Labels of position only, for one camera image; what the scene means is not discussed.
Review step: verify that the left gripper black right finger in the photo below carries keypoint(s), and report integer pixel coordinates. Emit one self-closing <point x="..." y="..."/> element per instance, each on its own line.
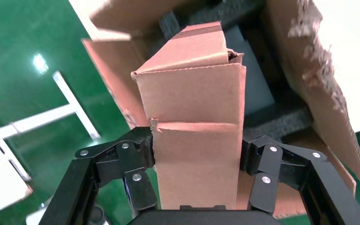
<point x="288" y="167"/>

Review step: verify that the large open cardboard box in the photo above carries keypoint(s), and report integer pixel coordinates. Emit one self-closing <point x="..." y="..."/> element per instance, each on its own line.
<point x="295" y="68"/>

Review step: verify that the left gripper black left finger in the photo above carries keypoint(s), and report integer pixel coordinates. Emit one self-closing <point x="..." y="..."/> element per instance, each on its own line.
<point x="111" y="161"/>

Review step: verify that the small cardboard box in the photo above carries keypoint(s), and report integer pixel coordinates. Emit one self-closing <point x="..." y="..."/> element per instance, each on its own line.
<point x="195" y="99"/>

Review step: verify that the white table with legs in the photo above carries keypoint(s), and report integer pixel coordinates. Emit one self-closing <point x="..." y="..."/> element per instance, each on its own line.
<point x="0" y="174"/>

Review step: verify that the dark grey block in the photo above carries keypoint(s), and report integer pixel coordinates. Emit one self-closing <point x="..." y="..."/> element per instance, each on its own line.
<point x="257" y="84"/>

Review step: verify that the black foam insert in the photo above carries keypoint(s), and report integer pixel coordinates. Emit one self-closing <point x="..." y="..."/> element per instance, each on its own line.
<point x="285" y="121"/>

